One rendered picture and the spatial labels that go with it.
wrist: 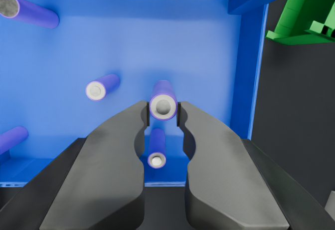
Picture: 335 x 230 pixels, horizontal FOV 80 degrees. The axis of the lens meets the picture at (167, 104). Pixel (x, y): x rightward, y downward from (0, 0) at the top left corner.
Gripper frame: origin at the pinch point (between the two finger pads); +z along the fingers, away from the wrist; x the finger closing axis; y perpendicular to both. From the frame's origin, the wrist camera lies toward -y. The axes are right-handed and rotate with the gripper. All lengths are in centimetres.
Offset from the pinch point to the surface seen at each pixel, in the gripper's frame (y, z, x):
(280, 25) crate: 1, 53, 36
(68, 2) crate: -4.8, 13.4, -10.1
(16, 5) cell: -4.9, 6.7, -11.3
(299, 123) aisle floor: 32, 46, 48
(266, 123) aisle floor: 32, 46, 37
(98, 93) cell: 1.7, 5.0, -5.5
